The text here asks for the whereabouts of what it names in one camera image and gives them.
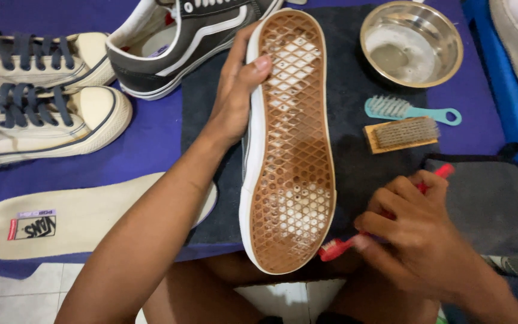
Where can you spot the person's right hand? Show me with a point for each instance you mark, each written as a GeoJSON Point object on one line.
{"type": "Point", "coordinates": [414, 238]}

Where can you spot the person's left hand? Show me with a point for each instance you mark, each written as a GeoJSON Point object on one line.
{"type": "Point", "coordinates": [234, 96]}

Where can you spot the sneaker with brown waffle sole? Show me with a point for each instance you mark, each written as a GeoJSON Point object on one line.
{"type": "Point", "coordinates": [288, 144]}

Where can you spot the red toothbrush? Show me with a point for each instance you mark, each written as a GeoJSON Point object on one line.
{"type": "Point", "coordinates": [337, 248]}

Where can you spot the grey sneaker with white stripe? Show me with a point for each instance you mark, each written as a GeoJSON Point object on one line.
{"type": "Point", "coordinates": [182, 45]}

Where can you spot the grey microfibre cloth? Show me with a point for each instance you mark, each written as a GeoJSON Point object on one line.
{"type": "Point", "coordinates": [488, 202]}

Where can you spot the purple table cloth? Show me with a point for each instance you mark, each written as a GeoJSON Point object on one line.
{"type": "Point", "coordinates": [151, 135]}

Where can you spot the dark grey work mat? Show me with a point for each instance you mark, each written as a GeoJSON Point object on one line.
{"type": "Point", "coordinates": [358, 148]}

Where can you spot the teal plastic brush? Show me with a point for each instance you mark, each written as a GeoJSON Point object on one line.
{"type": "Point", "coordinates": [403, 110]}

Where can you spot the steel bowl with soapy water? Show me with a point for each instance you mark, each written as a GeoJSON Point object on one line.
{"type": "Point", "coordinates": [411, 42]}

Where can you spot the cream sneaker with navy laces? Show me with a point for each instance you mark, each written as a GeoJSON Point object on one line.
{"type": "Point", "coordinates": [43, 123]}
{"type": "Point", "coordinates": [34, 60]}

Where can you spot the person's legs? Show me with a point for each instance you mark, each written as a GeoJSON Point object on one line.
{"type": "Point", "coordinates": [214, 292]}

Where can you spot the cream shoe insole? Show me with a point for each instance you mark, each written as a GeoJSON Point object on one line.
{"type": "Point", "coordinates": [79, 220]}

